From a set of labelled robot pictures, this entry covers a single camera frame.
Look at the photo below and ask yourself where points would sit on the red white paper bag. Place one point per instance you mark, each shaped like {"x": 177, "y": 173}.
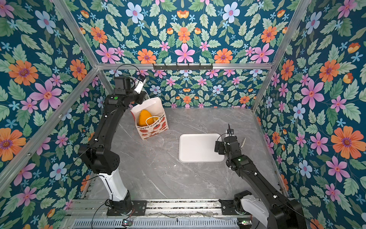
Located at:
{"x": 155, "y": 107}

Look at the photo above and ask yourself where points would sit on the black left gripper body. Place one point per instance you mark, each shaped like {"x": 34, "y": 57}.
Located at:
{"x": 133, "y": 95}

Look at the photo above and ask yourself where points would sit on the black wall hook rail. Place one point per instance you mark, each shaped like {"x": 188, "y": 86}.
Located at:
{"x": 178, "y": 67}

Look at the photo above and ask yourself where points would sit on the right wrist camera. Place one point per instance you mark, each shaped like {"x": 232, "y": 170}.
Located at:
{"x": 229, "y": 132}

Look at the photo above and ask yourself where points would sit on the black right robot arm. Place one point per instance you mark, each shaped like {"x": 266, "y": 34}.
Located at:
{"x": 272, "y": 208}

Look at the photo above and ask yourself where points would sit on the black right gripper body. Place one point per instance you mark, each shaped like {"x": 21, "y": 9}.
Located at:
{"x": 222, "y": 149}

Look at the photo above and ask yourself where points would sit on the white slotted cable duct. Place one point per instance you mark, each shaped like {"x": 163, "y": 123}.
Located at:
{"x": 149, "y": 223}

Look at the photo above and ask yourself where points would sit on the round yellow fake bun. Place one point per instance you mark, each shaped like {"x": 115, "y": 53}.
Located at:
{"x": 145, "y": 119}

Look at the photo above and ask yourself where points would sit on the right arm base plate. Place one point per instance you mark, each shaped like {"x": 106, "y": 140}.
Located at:
{"x": 228, "y": 207}

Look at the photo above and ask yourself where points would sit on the white rectangular tray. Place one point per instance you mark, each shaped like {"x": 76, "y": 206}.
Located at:
{"x": 199, "y": 148}

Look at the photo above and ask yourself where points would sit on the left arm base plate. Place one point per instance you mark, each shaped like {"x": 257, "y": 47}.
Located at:
{"x": 126, "y": 208}

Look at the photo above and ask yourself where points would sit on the aluminium front rail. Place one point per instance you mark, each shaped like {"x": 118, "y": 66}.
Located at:
{"x": 169, "y": 208}

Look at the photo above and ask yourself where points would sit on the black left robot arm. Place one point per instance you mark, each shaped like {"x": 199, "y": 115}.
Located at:
{"x": 98, "y": 156}

